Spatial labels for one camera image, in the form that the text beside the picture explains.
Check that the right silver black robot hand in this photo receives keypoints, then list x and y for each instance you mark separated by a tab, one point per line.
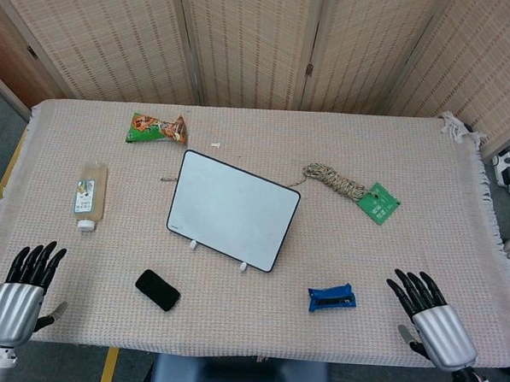
444	333

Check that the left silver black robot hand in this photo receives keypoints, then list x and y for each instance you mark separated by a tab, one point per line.
13	309

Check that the black rectangular block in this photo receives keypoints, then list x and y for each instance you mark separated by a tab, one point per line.
158	290

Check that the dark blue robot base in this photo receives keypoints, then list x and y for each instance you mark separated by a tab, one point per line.
241	378

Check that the white board with black frame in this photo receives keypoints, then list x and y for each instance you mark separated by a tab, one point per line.
232	209

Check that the blue snack packet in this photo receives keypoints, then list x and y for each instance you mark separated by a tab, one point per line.
332	297

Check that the clear plastic drink bottle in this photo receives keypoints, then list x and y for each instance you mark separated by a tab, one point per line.
90	193

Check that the green paper card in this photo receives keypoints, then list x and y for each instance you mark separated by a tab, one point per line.
379	204

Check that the white power strip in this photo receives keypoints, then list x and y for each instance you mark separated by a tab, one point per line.
505	167

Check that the beige woven tablecloth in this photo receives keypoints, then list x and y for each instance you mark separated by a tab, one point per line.
248	310

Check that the small brown stick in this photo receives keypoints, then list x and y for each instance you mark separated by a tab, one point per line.
168	179

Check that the green orange snack bag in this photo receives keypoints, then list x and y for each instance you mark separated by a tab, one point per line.
157	129

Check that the bamboo folding screen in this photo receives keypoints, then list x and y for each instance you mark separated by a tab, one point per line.
254	41

